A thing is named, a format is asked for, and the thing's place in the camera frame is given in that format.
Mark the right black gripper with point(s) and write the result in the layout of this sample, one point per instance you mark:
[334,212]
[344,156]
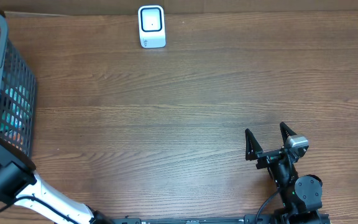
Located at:
[255,152]

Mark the orange tissue pack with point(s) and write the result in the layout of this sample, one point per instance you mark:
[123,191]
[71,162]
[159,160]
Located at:
[15,139]

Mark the teal tissue pack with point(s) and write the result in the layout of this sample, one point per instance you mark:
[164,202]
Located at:
[16,111]

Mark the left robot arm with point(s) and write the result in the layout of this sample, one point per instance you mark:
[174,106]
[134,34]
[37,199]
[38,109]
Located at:
[22,186]

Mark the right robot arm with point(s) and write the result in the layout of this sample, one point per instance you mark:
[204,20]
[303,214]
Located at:
[301,196]

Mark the white barcode scanner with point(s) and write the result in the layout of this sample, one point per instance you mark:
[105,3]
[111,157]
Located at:
[152,33]

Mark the grey plastic mesh basket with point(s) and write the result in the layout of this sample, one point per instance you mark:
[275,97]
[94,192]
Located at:
[15,73]

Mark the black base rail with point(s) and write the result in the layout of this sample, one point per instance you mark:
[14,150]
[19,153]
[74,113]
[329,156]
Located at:
[191,221]

